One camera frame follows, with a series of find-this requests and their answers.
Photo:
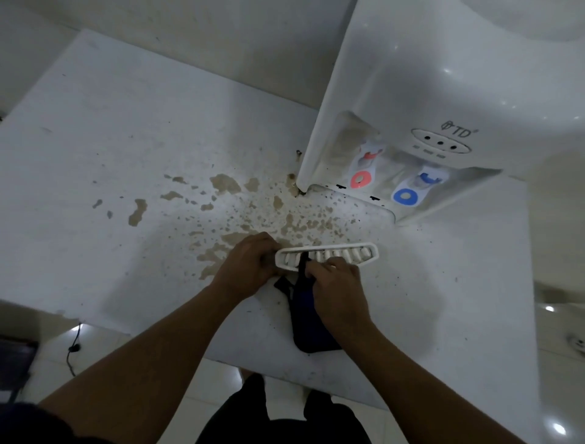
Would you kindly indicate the white water dispenser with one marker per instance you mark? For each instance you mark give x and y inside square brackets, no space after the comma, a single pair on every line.
[438,91]

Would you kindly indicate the blue cold water tap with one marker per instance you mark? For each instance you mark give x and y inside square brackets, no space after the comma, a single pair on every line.
[413,190]

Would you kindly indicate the red hot water tap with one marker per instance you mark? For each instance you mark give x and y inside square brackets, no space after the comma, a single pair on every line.
[364,169]

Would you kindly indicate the person's right hand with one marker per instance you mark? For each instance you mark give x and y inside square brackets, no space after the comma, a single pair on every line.
[340,292]

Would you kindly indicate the person's black shorts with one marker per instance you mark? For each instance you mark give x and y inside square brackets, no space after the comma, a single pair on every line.
[279,416]

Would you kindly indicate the person's right forearm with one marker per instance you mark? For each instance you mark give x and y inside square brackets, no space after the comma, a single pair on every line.
[425,389]

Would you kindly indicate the dark blue cleaning cloth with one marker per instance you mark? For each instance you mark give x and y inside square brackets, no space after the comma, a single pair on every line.
[306,320]

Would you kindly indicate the dark box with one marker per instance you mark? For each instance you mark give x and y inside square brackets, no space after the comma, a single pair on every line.
[13,366]

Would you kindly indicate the person's left fingers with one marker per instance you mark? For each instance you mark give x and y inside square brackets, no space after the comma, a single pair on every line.
[269,249]

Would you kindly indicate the person's right fingers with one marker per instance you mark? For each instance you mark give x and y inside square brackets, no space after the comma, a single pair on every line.
[327,267]

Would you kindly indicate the person's left forearm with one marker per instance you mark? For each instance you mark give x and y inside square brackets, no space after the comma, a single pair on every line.
[141,361]

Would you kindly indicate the white drip tray grille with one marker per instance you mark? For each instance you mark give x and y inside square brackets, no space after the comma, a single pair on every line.
[340,254]

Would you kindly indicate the person's black shirt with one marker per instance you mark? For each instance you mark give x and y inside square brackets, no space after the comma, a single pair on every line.
[41,425]

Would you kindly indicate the person's left hand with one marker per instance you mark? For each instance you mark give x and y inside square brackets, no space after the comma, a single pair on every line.
[247,267]

